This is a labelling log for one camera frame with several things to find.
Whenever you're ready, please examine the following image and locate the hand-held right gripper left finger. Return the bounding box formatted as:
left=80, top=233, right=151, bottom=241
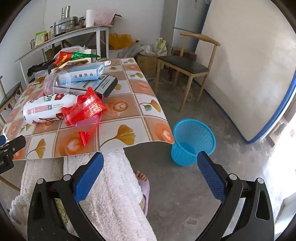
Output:
left=27, top=152, right=104, bottom=241

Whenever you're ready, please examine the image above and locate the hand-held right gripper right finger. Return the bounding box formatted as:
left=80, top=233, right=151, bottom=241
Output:
left=196, top=151, right=274, bottom=241

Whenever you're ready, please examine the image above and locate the white drink bottle red cap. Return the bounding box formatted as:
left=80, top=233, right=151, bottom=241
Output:
left=23, top=93, right=80, bottom=124

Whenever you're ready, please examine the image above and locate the blue plastic basket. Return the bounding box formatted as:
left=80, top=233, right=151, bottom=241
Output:
left=171, top=119, right=216, bottom=167

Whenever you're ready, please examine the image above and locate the red plastic wrapper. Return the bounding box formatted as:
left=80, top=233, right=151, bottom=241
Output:
left=60, top=87, right=108, bottom=146

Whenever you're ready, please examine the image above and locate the light blue carton box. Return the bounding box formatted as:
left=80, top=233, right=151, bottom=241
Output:
left=58, top=62, right=105, bottom=83

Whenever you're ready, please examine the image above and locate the green foil wrapper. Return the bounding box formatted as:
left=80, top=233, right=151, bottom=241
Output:
left=69, top=51, right=101, bottom=61

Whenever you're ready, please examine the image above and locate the wooden chair dark seat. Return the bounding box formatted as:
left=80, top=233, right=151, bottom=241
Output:
left=0, top=75, right=24, bottom=126

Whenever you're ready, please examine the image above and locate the person's foot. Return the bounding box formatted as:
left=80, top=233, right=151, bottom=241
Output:
left=135, top=170, right=148, bottom=182

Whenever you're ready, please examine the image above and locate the purple slipper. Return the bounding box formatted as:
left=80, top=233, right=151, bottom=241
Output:
left=138, top=178, right=150, bottom=215

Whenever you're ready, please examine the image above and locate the black cloth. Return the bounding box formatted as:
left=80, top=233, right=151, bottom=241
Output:
left=27, top=61, right=55, bottom=77

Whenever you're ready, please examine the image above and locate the grey and black box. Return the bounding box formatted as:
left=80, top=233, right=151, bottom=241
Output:
left=54, top=75, right=118, bottom=98

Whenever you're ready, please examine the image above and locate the patterned tablecloth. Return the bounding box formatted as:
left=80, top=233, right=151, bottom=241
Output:
left=0, top=57, right=175, bottom=161

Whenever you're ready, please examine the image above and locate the red and yellow snack wrapper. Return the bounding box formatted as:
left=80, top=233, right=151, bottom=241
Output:
left=54, top=51, right=74, bottom=69

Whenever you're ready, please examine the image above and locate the brown cardboard box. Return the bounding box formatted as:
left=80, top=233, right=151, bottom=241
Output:
left=45, top=46, right=60, bottom=61

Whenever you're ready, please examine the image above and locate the green food packet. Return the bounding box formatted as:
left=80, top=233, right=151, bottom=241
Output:
left=35, top=31, right=47, bottom=44

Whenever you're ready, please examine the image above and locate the white mattress blue edge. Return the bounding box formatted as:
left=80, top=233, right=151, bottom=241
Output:
left=194, top=0, right=296, bottom=144

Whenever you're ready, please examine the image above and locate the wooden chair black seat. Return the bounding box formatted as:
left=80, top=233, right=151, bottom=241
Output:
left=155, top=31, right=220, bottom=113

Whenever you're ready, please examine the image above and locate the white paper cup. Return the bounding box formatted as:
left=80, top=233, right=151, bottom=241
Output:
left=84, top=48, right=97, bottom=62

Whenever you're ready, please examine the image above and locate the grey side table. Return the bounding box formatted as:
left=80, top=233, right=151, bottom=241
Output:
left=15, top=24, right=114, bottom=84

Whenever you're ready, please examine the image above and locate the dark wooden box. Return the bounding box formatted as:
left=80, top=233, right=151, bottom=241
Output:
left=171, top=47, right=197, bottom=61

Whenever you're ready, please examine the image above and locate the metal cooking pot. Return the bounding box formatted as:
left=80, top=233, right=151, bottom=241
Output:
left=54, top=17, right=79, bottom=36

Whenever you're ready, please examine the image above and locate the metal tray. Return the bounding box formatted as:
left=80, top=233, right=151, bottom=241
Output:
left=66, top=24, right=85, bottom=33

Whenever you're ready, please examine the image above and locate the grey plastic bag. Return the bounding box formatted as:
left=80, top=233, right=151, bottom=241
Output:
left=118, top=43, right=142, bottom=58

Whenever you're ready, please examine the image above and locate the white plastic bag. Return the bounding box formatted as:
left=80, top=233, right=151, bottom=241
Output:
left=140, top=37, right=167, bottom=57

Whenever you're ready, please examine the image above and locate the yellow plastic bag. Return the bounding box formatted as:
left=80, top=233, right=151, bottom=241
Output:
left=109, top=33, right=134, bottom=49

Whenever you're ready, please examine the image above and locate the pink plastic bag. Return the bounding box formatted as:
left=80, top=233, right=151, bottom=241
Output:
left=94, top=7, right=116, bottom=25

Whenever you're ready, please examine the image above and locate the white refrigerator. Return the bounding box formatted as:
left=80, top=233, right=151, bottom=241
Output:
left=172, top=0, right=212, bottom=50

